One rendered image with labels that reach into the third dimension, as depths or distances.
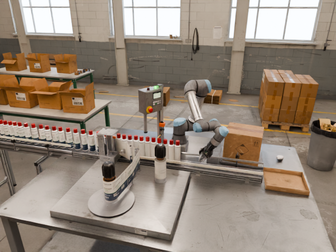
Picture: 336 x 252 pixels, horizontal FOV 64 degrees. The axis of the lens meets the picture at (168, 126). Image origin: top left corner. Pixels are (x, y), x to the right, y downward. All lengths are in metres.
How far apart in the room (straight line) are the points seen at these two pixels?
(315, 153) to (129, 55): 5.54
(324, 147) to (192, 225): 2.76
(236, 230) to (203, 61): 6.03
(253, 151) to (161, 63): 5.67
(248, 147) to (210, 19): 5.33
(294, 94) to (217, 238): 3.92
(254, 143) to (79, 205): 1.41
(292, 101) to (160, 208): 3.94
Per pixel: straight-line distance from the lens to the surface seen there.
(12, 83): 4.49
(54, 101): 4.03
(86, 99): 3.71
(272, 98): 5.25
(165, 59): 7.64
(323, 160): 4.28
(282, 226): 1.92
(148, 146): 2.27
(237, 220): 1.88
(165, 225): 1.72
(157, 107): 2.22
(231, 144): 2.35
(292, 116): 5.41
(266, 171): 2.40
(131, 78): 8.08
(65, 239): 2.70
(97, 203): 1.90
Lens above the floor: 2.07
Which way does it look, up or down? 23 degrees down
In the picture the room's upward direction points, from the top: straight up
